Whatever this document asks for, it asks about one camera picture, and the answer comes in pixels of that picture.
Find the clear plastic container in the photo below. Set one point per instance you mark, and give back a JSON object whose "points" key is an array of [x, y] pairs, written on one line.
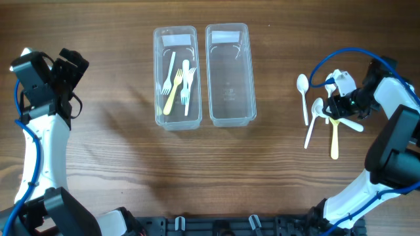
{"points": [[182, 40], [231, 88]]}

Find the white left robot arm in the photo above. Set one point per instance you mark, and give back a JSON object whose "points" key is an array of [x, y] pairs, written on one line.
{"points": [[43, 204]]}

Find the white spoon crossing diagonal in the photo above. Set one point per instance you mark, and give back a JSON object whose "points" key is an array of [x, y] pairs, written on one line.
{"points": [[353, 125]]}

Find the white spoon slanted handle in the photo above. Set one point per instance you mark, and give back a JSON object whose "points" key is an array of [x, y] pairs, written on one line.
{"points": [[317, 102]]}

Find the white plastic spoon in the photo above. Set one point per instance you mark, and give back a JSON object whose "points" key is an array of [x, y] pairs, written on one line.
{"points": [[330, 87], [302, 87]]}

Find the light blue plastic fork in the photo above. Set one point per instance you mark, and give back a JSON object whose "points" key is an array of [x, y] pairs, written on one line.
{"points": [[184, 91]]}

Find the right clear plastic container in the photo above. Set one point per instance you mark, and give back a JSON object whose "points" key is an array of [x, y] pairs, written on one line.
{"points": [[231, 88]]}

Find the white plastic fork long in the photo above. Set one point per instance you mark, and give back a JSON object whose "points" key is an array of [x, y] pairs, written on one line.
{"points": [[190, 79]]}

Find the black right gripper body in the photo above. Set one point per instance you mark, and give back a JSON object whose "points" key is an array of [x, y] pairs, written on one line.
{"points": [[353, 103]]}

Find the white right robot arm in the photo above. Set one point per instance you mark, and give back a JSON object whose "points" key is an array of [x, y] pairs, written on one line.
{"points": [[391, 169]]}

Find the left clear plastic container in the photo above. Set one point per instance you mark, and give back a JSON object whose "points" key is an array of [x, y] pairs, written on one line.
{"points": [[182, 40]]}

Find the yellow plastic fork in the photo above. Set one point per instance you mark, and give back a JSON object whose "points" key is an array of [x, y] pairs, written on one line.
{"points": [[177, 81]]}

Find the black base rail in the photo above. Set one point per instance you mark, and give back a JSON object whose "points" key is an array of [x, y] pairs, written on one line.
{"points": [[282, 225]]}

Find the yellow plastic spoon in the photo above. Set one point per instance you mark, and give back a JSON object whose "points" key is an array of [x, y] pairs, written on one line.
{"points": [[334, 140]]}

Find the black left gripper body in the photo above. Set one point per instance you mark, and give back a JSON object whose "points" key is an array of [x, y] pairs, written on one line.
{"points": [[68, 75]]}

